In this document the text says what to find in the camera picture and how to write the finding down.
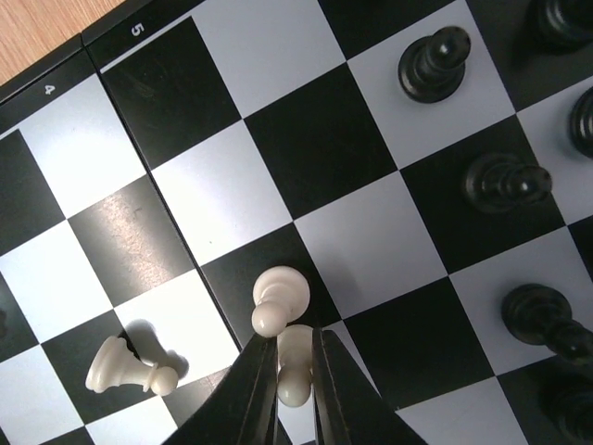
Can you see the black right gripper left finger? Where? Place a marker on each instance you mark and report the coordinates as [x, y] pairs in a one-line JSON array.
[[243, 407]]

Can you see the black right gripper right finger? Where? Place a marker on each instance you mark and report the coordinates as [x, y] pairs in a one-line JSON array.
[[348, 410]]

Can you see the white pawn piece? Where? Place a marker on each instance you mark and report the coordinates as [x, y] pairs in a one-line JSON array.
[[295, 364], [281, 295], [115, 365]]

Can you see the black and grey chessboard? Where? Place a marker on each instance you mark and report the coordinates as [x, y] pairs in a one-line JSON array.
[[153, 166]]

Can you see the black king piece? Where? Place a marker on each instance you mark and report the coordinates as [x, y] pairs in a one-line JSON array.
[[581, 124]]

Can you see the black queen piece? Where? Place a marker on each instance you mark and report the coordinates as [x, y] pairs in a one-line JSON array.
[[562, 24]]

